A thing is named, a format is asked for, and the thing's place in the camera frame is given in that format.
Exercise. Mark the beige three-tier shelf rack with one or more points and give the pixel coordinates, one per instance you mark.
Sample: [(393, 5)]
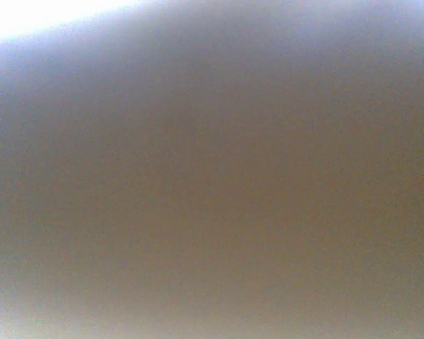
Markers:
[(215, 169)]

